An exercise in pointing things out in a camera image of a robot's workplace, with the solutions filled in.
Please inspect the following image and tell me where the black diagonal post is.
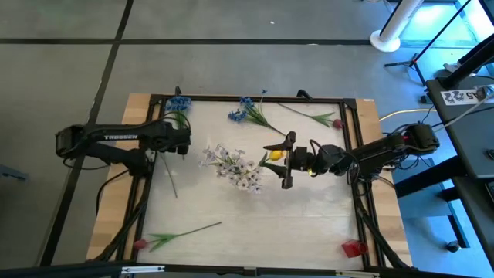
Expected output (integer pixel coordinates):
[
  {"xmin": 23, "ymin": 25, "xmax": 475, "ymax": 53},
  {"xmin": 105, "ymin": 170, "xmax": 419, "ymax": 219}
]
[{"xmin": 438, "ymin": 34, "xmax": 494, "ymax": 90}]

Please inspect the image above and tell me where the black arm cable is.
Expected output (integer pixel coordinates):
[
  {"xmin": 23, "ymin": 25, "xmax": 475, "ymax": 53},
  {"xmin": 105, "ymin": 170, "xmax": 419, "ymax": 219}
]
[{"xmin": 95, "ymin": 168, "xmax": 130, "ymax": 217}]

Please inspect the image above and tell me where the black crossbeam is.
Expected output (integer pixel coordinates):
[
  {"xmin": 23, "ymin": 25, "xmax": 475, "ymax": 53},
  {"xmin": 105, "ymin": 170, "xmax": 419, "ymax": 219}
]
[{"xmin": 0, "ymin": 261, "xmax": 494, "ymax": 278}]

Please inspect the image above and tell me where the black desk base leg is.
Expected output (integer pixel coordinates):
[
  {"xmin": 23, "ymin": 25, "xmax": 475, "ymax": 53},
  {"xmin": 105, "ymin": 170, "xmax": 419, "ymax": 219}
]
[{"xmin": 393, "ymin": 156, "xmax": 470, "ymax": 254}]

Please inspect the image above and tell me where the red artificial tulip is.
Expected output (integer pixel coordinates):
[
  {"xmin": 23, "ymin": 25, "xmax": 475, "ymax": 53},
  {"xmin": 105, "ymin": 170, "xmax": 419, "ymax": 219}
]
[
  {"xmin": 133, "ymin": 222, "xmax": 223, "ymax": 252},
  {"xmin": 276, "ymin": 102, "xmax": 345, "ymax": 131}
]

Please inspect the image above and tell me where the black tripod stand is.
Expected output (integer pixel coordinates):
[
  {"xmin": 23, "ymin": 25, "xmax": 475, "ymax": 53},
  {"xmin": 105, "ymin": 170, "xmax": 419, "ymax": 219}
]
[{"xmin": 384, "ymin": 0, "xmax": 474, "ymax": 86}]

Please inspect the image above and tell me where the white round-based column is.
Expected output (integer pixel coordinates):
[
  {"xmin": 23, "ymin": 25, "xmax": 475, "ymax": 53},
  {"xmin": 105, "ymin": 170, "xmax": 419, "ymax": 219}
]
[{"xmin": 369, "ymin": 0, "xmax": 425, "ymax": 53}]

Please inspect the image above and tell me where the blue artificial flower bunch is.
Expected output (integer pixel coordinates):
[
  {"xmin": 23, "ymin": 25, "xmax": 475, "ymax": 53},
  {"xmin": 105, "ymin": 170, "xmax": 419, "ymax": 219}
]
[
  {"xmin": 164, "ymin": 95, "xmax": 193, "ymax": 132},
  {"xmin": 227, "ymin": 89, "xmax": 289, "ymax": 137}
]

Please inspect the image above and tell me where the black desk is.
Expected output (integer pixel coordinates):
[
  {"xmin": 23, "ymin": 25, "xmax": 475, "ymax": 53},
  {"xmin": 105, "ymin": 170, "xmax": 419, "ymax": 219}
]
[{"xmin": 426, "ymin": 76, "xmax": 494, "ymax": 267}]

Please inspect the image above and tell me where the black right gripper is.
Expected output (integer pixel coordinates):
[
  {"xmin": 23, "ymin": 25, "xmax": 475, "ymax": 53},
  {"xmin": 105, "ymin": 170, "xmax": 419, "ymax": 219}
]
[{"xmin": 263, "ymin": 131, "xmax": 325, "ymax": 190}]

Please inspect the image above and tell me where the yellow cable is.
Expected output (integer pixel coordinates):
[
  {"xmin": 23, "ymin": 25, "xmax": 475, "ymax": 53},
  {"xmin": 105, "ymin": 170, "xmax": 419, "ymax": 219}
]
[{"xmin": 379, "ymin": 108, "xmax": 439, "ymax": 123}]

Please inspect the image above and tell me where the silver aluminium bracket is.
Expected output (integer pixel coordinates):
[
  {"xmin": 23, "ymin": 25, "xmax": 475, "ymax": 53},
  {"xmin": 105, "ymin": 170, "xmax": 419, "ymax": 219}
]
[
  {"xmin": 121, "ymin": 265, "xmax": 165, "ymax": 276},
  {"xmin": 335, "ymin": 270, "xmax": 381, "ymax": 278}
]

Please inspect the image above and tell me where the black aluminium table frame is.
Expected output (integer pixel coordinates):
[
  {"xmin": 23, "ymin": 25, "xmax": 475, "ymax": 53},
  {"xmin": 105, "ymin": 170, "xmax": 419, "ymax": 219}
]
[{"xmin": 90, "ymin": 86, "xmax": 412, "ymax": 271}]

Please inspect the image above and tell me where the white artificial flower bunch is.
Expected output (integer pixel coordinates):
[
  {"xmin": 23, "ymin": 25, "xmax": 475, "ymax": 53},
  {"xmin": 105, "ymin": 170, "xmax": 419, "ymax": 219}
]
[{"xmin": 198, "ymin": 144, "xmax": 263, "ymax": 195}]

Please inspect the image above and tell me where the grey desk cable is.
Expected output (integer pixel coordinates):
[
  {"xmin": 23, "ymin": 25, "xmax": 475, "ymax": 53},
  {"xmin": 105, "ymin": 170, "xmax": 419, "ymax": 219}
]
[{"xmin": 442, "ymin": 92, "xmax": 494, "ymax": 128}]

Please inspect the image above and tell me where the white printed paper label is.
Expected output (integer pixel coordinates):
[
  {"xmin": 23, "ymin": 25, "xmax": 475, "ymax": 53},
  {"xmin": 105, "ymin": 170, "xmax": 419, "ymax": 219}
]
[{"xmin": 439, "ymin": 88, "xmax": 488, "ymax": 106}]

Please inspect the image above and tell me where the grey floor object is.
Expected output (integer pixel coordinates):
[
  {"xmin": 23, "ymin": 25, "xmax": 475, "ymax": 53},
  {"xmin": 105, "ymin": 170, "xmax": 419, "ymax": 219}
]
[{"xmin": 0, "ymin": 164, "xmax": 30, "ymax": 181}]

